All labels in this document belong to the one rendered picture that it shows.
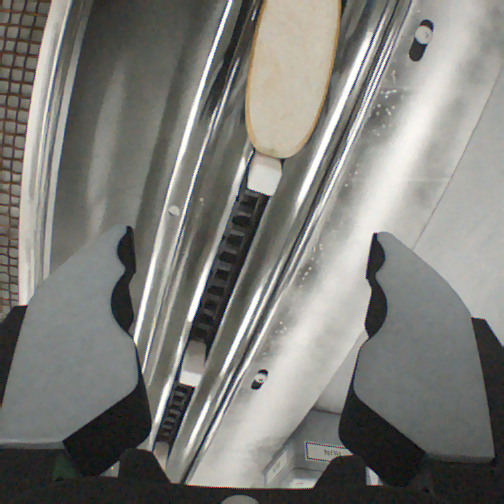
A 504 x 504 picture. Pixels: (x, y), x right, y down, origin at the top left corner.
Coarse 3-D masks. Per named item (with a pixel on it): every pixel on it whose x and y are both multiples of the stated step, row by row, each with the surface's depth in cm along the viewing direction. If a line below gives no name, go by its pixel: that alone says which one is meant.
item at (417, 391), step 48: (384, 240) 11; (384, 288) 9; (432, 288) 9; (384, 336) 8; (432, 336) 8; (384, 384) 7; (432, 384) 7; (480, 384) 7; (384, 432) 6; (432, 432) 6; (480, 432) 6; (384, 480) 7
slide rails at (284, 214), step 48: (384, 0) 16; (240, 48) 17; (336, 48) 17; (240, 96) 19; (336, 96) 18; (240, 144) 20; (336, 144) 20; (288, 192) 21; (192, 240) 23; (288, 240) 22; (192, 288) 24; (240, 288) 24; (240, 336) 26; (192, 432) 32
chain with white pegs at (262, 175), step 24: (264, 168) 18; (240, 192) 22; (264, 192) 19; (216, 264) 24; (216, 312) 26; (192, 336) 27; (192, 360) 26; (192, 384) 26; (168, 408) 32; (168, 432) 34
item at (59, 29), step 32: (0, 0) 12; (32, 0) 12; (64, 0) 13; (64, 32) 13; (0, 64) 14; (64, 64) 14; (32, 96) 14; (32, 128) 15; (0, 160) 16; (32, 160) 16; (0, 192) 17; (32, 192) 17; (0, 224) 18; (32, 224) 18; (32, 256) 17; (0, 288) 20; (32, 288) 18; (0, 320) 21
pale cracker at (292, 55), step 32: (288, 0) 15; (320, 0) 15; (256, 32) 17; (288, 32) 16; (320, 32) 16; (256, 64) 17; (288, 64) 17; (320, 64) 17; (256, 96) 18; (288, 96) 18; (320, 96) 18; (256, 128) 19; (288, 128) 18
